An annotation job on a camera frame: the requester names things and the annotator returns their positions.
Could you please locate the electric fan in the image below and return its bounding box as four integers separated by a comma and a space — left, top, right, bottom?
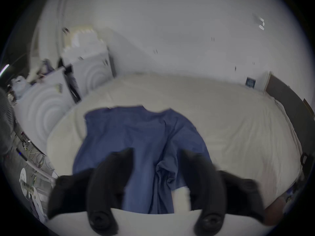
0, 88, 15, 157

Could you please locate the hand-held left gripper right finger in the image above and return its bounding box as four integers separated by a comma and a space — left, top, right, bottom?
181, 149, 266, 235

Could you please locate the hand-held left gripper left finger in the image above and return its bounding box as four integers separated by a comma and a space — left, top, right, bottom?
47, 147, 134, 236

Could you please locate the white washing machine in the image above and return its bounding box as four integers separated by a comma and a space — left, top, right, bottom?
15, 67, 74, 154
62, 29, 116, 100

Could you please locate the dark padded headboard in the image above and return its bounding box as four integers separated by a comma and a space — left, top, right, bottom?
266, 74, 315, 144

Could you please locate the dark blue shirt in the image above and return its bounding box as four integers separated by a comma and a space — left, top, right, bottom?
73, 106, 213, 214

